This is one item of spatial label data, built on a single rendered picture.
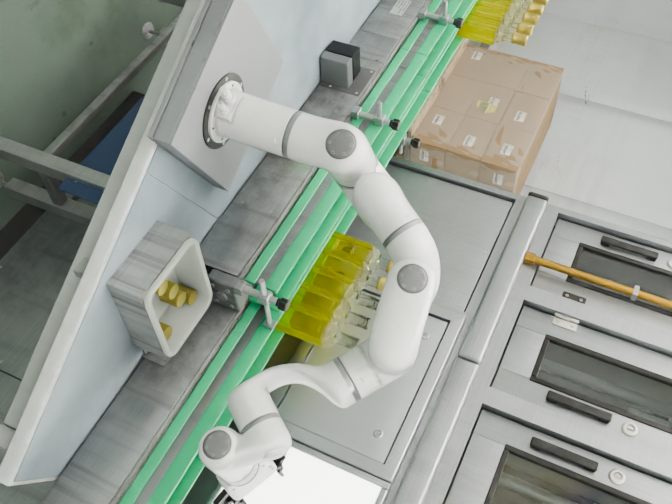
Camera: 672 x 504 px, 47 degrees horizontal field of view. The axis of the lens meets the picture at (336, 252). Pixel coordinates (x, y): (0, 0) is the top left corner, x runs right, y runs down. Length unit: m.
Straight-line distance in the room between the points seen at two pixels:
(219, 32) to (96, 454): 0.85
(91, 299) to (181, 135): 0.34
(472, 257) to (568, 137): 4.84
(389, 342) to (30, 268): 1.23
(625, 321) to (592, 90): 5.45
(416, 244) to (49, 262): 1.17
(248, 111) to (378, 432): 0.77
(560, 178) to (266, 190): 4.87
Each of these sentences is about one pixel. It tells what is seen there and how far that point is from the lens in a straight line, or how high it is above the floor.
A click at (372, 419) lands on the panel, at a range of 1.79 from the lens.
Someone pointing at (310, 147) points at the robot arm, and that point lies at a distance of 1.45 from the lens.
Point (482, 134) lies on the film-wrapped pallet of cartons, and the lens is 5.67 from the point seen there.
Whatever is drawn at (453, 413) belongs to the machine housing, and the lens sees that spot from 1.81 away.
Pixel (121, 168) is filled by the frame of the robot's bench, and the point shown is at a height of 0.67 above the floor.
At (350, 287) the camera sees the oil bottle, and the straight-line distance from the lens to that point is 1.79.
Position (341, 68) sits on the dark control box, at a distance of 2.03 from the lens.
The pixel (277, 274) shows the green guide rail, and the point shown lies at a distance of 1.68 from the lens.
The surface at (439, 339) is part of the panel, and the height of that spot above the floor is 1.28.
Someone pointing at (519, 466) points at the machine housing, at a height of 1.56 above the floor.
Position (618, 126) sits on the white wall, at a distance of 7.09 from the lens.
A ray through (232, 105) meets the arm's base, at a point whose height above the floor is 0.84.
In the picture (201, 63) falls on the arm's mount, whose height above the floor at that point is 0.79.
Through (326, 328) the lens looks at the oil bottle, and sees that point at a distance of 1.73.
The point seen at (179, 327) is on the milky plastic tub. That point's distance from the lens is 1.66.
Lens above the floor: 1.54
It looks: 17 degrees down
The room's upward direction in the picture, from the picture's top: 110 degrees clockwise
